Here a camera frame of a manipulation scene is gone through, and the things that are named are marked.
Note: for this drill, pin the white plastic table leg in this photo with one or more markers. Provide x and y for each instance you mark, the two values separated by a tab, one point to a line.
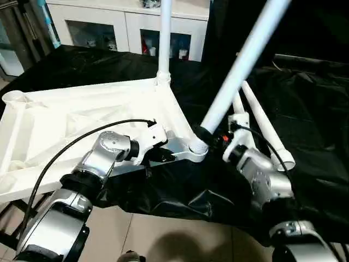
238	106
245	54
267	128
164	38

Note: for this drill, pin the white plastic table top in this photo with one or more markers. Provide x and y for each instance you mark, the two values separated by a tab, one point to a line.
54	120

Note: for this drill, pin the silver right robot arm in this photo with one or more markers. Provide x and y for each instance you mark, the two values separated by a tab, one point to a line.
262	180

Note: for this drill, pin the small white cup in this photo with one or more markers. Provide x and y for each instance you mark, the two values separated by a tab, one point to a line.
183	53

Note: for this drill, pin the black plastic mat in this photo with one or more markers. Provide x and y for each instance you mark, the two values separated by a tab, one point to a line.
316	109

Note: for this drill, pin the red bottle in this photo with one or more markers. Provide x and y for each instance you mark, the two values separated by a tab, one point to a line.
145	48

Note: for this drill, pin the white glass-door cabinet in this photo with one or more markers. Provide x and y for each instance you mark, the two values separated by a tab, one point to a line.
125	16

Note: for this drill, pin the blue patterned object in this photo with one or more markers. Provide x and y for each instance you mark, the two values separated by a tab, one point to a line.
52	24

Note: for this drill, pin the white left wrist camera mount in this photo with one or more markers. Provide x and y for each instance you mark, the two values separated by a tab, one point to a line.
152	136

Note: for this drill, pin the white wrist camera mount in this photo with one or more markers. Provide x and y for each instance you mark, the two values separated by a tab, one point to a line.
152	136
240	123

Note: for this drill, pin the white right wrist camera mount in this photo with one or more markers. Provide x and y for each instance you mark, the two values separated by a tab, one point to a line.
240	123

